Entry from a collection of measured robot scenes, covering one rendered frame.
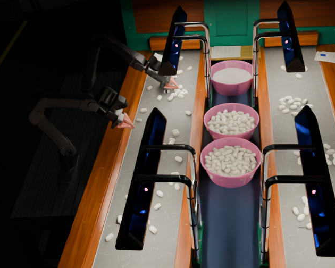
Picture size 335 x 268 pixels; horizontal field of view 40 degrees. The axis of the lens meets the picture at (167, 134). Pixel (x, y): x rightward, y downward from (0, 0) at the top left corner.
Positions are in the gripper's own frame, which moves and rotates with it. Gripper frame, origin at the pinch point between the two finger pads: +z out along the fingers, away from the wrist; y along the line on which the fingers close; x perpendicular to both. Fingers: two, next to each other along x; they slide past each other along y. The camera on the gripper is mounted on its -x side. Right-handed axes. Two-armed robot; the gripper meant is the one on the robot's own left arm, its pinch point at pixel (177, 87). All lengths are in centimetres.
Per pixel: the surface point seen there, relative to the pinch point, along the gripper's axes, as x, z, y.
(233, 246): -13, 29, -100
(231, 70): -16.7, 23.7, 20.4
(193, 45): -8.8, 1.5, 37.5
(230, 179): -18, 23, -71
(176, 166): -2, 5, -62
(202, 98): -9.9, 10.8, -11.7
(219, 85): -13.6, 18.6, 3.2
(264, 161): -50, 12, -95
